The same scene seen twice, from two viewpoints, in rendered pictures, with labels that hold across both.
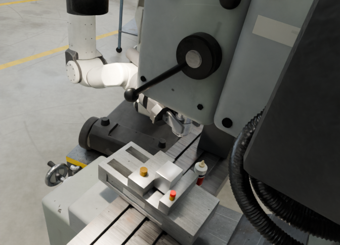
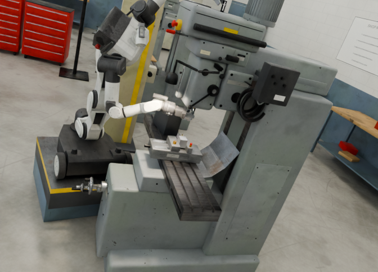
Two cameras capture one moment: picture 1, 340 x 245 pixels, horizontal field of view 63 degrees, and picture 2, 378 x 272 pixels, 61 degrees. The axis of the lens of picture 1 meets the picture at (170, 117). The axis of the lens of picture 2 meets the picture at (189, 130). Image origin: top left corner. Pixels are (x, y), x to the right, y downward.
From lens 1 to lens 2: 1.70 m
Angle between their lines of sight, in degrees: 46
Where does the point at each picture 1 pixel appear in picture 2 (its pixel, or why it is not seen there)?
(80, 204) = (147, 173)
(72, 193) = (122, 181)
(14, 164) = not seen: outside the picture
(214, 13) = (216, 79)
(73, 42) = (113, 96)
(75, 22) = (116, 86)
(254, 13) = (227, 79)
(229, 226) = not seen: hidden behind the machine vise
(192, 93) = (208, 101)
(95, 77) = (133, 110)
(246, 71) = (225, 91)
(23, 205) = (16, 253)
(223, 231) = not seen: hidden behind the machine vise
